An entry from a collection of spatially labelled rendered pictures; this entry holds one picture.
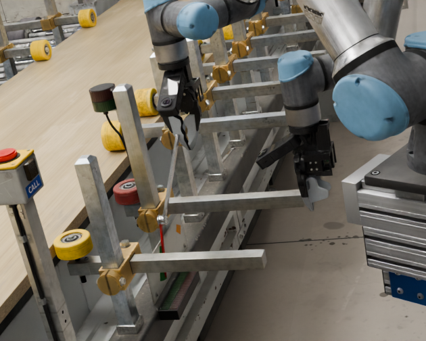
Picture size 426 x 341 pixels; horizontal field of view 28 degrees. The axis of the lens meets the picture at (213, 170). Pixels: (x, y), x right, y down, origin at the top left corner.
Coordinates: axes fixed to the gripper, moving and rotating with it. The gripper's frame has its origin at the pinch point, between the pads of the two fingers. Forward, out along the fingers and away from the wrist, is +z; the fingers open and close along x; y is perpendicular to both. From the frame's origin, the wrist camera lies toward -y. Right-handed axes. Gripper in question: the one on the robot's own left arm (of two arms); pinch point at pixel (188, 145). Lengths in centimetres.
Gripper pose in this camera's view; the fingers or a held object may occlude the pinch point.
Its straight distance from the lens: 193.6
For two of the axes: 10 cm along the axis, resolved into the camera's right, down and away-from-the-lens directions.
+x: -9.5, 0.7, 3.1
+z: 1.9, 9.0, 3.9
